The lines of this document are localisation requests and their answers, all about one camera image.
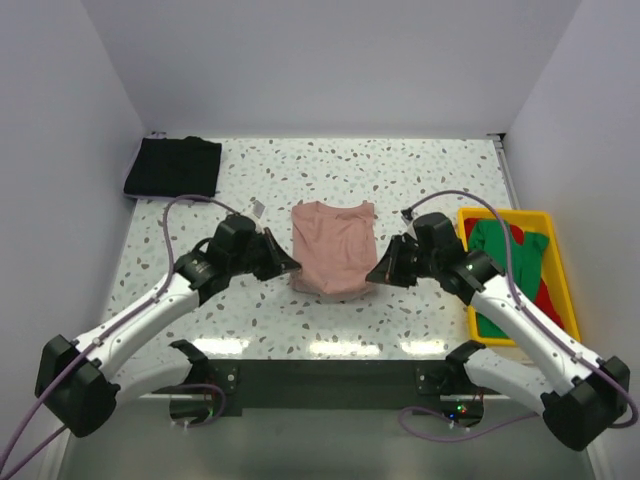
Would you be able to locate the green t-shirt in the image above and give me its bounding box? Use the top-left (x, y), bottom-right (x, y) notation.
top-left (467, 218), bottom-right (551, 341)

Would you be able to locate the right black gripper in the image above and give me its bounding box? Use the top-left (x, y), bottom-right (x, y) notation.
top-left (367, 234), bottom-right (440, 288)

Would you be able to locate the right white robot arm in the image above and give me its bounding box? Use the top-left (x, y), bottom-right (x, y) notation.
top-left (366, 213), bottom-right (630, 451)

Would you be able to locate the yellow plastic bin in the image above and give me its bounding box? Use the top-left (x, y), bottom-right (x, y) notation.
top-left (458, 207), bottom-right (581, 340)

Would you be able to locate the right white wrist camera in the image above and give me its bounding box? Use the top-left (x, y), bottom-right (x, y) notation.
top-left (401, 208), bottom-right (416, 239)

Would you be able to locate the red t-shirt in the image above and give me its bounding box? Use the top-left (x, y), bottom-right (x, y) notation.
top-left (462, 217), bottom-right (564, 321)

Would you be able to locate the pink printed t-shirt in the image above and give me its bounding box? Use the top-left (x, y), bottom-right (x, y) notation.
top-left (290, 201), bottom-right (378, 301)

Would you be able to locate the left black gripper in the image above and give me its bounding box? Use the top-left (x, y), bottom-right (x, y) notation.
top-left (229, 227), bottom-right (300, 282)

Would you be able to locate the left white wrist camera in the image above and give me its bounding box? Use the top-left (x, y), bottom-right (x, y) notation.
top-left (251, 200), bottom-right (265, 220)

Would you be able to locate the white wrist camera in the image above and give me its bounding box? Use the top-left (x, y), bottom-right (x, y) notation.
top-left (401, 208), bottom-right (416, 239)
top-left (251, 200), bottom-right (265, 220)

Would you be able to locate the folded black t-shirt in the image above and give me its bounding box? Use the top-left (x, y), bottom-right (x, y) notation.
top-left (123, 135), bottom-right (223, 199)

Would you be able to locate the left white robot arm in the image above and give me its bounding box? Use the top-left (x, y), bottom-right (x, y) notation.
top-left (35, 214), bottom-right (301, 438)

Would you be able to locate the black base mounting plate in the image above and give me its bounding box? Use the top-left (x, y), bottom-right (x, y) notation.
top-left (161, 359), bottom-right (484, 427)

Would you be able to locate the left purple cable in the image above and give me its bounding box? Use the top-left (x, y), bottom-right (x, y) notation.
top-left (0, 194), bottom-right (246, 474)

